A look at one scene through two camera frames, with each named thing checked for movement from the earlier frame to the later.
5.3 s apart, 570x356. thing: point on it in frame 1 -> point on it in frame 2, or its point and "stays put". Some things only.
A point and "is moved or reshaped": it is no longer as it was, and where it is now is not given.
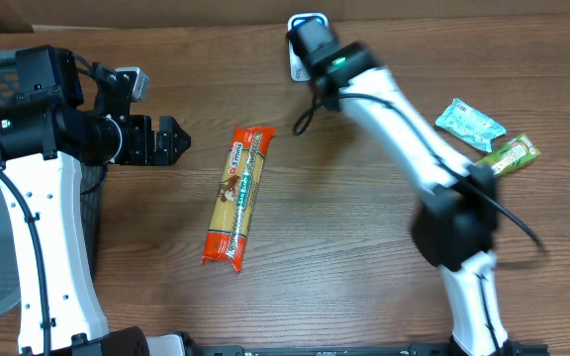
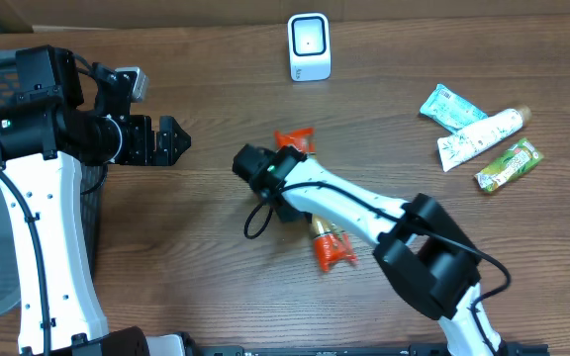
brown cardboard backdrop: [120, 13] stays put
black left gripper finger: [172, 141] stays put
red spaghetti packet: [227, 234] -> [331, 243]
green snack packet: [512, 155] is moved or reshaped
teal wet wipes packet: [471, 125] -> [450, 109]
